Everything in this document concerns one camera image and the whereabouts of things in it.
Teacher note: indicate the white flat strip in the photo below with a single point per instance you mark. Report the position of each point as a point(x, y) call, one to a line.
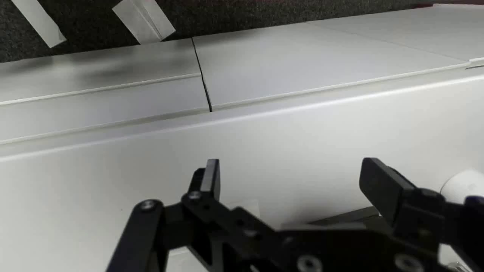
point(143, 21)
point(37, 21)

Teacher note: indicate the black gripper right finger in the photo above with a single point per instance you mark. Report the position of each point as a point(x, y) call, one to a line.
point(385, 191)

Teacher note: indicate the white base cabinet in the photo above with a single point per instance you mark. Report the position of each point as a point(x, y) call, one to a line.
point(302, 77)

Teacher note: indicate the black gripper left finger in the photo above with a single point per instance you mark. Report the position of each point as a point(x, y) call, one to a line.
point(211, 176)

